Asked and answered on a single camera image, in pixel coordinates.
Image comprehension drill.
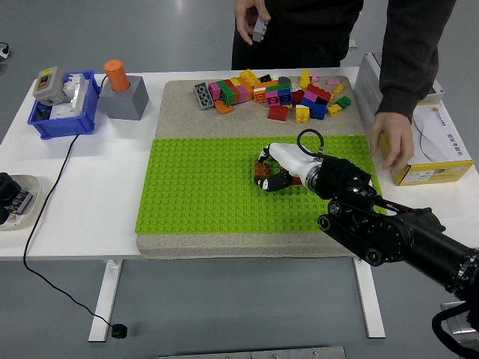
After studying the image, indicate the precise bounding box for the grey switch box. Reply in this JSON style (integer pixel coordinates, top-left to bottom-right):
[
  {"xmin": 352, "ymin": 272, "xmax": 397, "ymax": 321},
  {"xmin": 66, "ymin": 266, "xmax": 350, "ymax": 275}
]
[{"xmin": 32, "ymin": 66, "xmax": 67, "ymax": 106}]

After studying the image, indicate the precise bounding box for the yellow white cardboard box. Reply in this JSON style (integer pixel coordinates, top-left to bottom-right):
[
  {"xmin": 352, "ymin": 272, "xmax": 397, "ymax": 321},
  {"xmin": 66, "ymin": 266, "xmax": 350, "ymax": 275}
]
[{"xmin": 377, "ymin": 99, "xmax": 475, "ymax": 187}]

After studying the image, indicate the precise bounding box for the purple blue toy brick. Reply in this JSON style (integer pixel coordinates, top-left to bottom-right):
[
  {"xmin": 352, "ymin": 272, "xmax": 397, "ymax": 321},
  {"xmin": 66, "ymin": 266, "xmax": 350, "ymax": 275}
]
[{"xmin": 300, "ymin": 89, "xmax": 319, "ymax": 109}]

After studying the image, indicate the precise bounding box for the black power cable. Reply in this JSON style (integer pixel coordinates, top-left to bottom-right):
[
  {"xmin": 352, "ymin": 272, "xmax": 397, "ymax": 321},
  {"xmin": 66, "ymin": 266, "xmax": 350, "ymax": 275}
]
[{"xmin": 22, "ymin": 74, "xmax": 115, "ymax": 328}]

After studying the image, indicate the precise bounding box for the orange cylinder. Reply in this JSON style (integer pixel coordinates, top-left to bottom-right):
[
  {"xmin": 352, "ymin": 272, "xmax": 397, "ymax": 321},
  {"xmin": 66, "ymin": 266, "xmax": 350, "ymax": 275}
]
[{"xmin": 103, "ymin": 58, "xmax": 131, "ymax": 93}]

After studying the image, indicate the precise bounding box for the long metal floor plate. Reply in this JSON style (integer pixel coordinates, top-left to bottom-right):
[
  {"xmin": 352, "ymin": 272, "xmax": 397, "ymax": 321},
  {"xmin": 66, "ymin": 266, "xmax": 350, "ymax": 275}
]
[{"xmin": 156, "ymin": 346, "xmax": 347, "ymax": 359}]

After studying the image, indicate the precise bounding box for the person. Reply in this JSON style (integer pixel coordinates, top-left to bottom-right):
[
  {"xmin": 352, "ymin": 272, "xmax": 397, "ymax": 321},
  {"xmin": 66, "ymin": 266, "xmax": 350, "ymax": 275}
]
[{"xmin": 231, "ymin": 0, "xmax": 364, "ymax": 71}]

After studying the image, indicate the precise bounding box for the white circuit breaker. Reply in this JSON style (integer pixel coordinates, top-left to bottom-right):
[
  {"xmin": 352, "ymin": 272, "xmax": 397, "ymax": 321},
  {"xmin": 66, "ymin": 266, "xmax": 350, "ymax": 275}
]
[{"xmin": 63, "ymin": 73, "xmax": 91, "ymax": 109}]

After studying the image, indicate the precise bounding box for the green studded baseplate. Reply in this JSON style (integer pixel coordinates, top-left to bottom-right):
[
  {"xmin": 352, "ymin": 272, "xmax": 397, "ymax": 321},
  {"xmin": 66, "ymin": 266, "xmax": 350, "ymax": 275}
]
[{"xmin": 135, "ymin": 134, "xmax": 382, "ymax": 236}]

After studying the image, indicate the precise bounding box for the black device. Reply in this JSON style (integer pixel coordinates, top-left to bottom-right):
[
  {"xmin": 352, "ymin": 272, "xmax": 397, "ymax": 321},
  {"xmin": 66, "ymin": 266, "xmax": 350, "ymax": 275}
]
[{"xmin": 0, "ymin": 171, "xmax": 23, "ymax": 224}]

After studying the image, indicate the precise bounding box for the white electrical enclosure box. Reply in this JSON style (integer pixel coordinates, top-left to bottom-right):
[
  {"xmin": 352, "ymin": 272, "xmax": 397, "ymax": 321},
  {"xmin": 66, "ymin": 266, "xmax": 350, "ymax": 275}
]
[{"xmin": 353, "ymin": 52, "xmax": 445, "ymax": 126}]

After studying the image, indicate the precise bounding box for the white tray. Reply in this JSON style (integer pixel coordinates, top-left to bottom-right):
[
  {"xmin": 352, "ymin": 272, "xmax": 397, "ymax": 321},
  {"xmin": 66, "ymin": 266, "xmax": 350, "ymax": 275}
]
[{"xmin": 0, "ymin": 172, "xmax": 41, "ymax": 231}]

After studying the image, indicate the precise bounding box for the large metal floor plate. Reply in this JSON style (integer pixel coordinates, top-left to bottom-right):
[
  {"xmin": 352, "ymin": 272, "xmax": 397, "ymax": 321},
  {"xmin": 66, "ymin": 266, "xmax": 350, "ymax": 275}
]
[{"xmin": 440, "ymin": 298, "xmax": 473, "ymax": 335}]

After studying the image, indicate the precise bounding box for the person's left hand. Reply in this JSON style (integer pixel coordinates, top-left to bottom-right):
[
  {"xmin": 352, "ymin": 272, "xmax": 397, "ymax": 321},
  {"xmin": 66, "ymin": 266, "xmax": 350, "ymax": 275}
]
[{"xmin": 370, "ymin": 111, "xmax": 415, "ymax": 177}]

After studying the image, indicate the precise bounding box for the grey block base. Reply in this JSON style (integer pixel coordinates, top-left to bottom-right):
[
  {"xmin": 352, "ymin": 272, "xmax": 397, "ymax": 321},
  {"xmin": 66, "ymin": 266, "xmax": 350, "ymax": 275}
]
[{"xmin": 99, "ymin": 75, "xmax": 150, "ymax": 121}]

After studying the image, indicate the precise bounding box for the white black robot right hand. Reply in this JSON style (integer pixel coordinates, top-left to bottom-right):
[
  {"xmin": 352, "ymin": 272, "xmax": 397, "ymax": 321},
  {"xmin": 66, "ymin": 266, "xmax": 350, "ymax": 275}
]
[{"xmin": 254, "ymin": 141, "xmax": 321, "ymax": 193}]

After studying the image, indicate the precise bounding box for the white socket panel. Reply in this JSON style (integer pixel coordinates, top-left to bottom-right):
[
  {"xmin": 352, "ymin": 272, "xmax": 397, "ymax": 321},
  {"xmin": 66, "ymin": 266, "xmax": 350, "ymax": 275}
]
[{"xmin": 50, "ymin": 102, "xmax": 82, "ymax": 120}]

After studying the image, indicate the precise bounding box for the person's right hand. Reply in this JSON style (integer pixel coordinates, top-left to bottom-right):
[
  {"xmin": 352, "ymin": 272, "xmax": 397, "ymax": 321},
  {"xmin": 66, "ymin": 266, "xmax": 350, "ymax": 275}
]
[{"xmin": 234, "ymin": 0, "xmax": 272, "ymax": 46}]

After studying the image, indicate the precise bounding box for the white table leg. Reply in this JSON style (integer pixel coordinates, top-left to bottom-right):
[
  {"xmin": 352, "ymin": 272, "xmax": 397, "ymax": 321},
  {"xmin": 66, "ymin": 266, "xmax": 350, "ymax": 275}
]
[
  {"xmin": 353, "ymin": 256, "xmax": 386, "ymax": 340},
  {"xmin": 88, "ymin": 257, "xmax": 124, "ymax": 343}
]

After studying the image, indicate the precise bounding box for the dark grey toy brick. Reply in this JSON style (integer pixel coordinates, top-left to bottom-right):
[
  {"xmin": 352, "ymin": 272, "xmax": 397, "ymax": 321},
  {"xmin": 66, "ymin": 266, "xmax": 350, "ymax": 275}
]
[{"xmin": 193, "ymin": 82, "xmax": 215, "ymax": 111}]

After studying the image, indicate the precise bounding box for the blue plastic bin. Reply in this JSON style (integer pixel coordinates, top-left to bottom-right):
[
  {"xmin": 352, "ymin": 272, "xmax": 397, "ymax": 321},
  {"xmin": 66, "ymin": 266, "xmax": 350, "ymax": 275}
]
[{"xmin": 27, "ymin": 69, "xmax": 102, "ymax": 140}]

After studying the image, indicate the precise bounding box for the grey-brown mat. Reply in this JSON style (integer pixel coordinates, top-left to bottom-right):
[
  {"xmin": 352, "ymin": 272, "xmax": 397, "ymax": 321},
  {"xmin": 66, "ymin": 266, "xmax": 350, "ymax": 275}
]
[{"xmin": 135, "ymin": 76, "xmax": 371, "ymax": 260}]

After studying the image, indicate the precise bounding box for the light grey toy brick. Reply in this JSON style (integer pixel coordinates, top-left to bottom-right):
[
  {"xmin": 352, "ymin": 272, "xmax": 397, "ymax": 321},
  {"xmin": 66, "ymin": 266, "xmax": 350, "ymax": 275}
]
[{"xmin": 251, "ymin": 15, "xmax": 271, "ymax": 43}]

